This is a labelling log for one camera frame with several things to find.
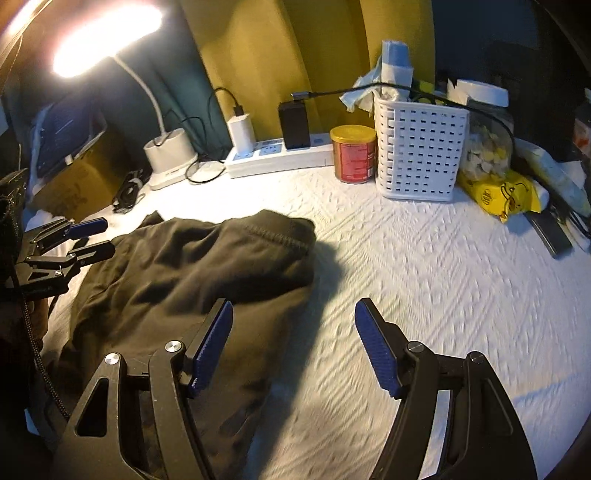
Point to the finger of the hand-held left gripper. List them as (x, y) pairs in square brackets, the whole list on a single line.
[(90, 226), (99, 251)]

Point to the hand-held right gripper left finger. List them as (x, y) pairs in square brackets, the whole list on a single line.
[(212, 350)]

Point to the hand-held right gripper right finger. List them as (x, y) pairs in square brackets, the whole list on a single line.
[(378, 350)]

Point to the brown t-shirt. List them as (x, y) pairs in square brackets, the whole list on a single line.
[(184, 267)]

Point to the cardboard box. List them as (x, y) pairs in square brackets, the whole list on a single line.
[(78, 184)]

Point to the black tablet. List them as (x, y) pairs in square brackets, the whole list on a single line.
[(64, 129)]

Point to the white textured tablecloth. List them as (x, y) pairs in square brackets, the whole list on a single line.
[(438, 277)]

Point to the white desk lamp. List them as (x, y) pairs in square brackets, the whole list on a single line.
[(168, 152)]

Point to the green curtain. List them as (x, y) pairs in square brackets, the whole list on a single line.
[(189, 83)]

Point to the white charger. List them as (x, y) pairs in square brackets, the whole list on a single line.
[(240, 134)]

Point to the red can gold lid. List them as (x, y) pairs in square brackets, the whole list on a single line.
[(353, 157)]

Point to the yellow snack packet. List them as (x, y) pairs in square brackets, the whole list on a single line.
[(498, 196)]

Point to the white power strip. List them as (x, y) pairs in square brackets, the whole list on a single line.
[(277, 161)]

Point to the white perforated basket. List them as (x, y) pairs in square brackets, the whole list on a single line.
[(420, 147)]

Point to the black charger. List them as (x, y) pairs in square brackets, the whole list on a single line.
[(294, 124)]

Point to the white wipes packet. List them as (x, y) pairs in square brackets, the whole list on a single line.
[(549, 166)]

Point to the crumpled white tissue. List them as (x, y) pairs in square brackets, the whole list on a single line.
[(358, 94)]

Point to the yellow curtain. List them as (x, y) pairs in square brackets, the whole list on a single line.
[(300, 46)]

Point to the glass jar white lid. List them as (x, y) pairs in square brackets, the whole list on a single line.
[(485, 92)]

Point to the blue and white packet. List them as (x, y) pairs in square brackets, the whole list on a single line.
[(397, 60)]

